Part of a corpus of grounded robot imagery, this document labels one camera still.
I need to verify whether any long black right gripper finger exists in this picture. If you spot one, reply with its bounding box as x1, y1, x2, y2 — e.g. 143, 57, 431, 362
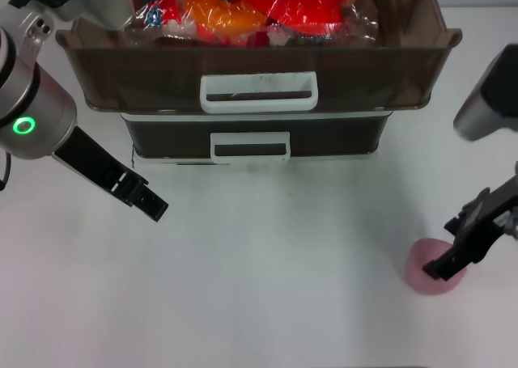
422, 243, 473, 282

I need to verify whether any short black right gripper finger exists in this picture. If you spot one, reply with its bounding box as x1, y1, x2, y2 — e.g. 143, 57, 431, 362
444, 214, 467, 236

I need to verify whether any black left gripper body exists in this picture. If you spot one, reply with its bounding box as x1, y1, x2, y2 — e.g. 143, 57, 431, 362
52, 123, 147, 205

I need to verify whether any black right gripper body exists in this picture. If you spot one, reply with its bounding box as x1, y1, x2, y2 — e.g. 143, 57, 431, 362
456, 184, 518, 264

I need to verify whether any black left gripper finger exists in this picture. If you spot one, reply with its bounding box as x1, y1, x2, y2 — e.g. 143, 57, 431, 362
130, 184, 169, 223

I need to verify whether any pink peach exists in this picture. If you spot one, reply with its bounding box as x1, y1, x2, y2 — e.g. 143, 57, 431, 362
406, 238, 467, 296

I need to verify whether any clear bag with blue print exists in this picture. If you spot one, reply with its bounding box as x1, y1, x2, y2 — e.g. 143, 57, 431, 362
120, 2, 183, 46

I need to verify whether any small red snack bag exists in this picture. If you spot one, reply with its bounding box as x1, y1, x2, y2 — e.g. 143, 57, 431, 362
158, 0, 191, 26

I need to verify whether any orange snack bag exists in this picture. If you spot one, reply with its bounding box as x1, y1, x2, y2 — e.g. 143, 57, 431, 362
180, 0, 269, 36

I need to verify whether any clear crumpled plastic bag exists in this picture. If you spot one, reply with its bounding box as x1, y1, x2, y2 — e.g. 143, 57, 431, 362
339, 0, 380, 42

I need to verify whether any large red snack bag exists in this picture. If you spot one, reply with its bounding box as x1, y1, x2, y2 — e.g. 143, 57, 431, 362
265, 0, 359, 36

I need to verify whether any black arm cable with plug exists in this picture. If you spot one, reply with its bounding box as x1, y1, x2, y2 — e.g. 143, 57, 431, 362
0, 152, 14, 193

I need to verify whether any brown bottom drawer white handle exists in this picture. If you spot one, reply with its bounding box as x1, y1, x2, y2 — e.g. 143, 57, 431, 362
123, 113, 392, 163

